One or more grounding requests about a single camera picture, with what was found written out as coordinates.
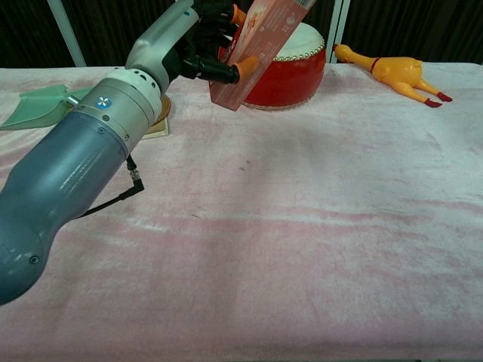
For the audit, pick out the pink plush tablecloth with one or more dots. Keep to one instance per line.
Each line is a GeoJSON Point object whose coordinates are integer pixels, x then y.
{"type": "Point", "coordinates": [283, 226]}

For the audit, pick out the brown kraft notebook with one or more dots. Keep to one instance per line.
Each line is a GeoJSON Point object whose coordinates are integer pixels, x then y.
{"type": "Point", "coordinates": [158, 130]}

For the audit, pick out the yellow rubber chicken toy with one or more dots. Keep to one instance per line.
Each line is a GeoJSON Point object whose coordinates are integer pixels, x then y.
{"type": "Point", "coordinates": [396, 69]}

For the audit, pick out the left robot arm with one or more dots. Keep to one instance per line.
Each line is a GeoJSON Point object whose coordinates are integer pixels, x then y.
{"type": "Point", "coordinates": [68, 169]}

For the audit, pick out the white metal frame post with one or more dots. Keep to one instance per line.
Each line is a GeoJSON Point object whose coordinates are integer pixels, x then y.
{"type": "Point", "coordinates": [336, 26]}
{"type": "Point", "coordinates": [68, 34]}

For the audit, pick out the green plastic dustpan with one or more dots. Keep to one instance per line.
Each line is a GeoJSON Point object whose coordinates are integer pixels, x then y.
{"type": "Point", "coordinates": [34, 109]}

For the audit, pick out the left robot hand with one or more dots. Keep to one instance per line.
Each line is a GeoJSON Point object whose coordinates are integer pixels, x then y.
{"type": "Point", "coordinates": [162, 37]}

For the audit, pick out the round woven rattan coaster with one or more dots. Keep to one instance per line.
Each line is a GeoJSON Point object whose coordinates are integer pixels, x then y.
{"type": "Point", "coordinates": [166, 107]}

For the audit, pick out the pink Colgate toothpaste box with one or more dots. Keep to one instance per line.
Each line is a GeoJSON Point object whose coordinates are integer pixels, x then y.
{"type": "Point", "coordinates": [264, 41]}

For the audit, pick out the red drum with white skin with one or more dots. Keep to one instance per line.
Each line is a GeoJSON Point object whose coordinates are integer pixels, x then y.
{"type": "Point", "coordinates": [294, 79]}

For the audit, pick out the black pleated curtain panel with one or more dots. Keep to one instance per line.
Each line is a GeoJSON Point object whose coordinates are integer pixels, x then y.
{"type": "Point", "coordinates": [415, 26]}
{"type": "Point", "coordinates": [26, 30]}
{"type": "Point", "coordinates": [113, 26]}

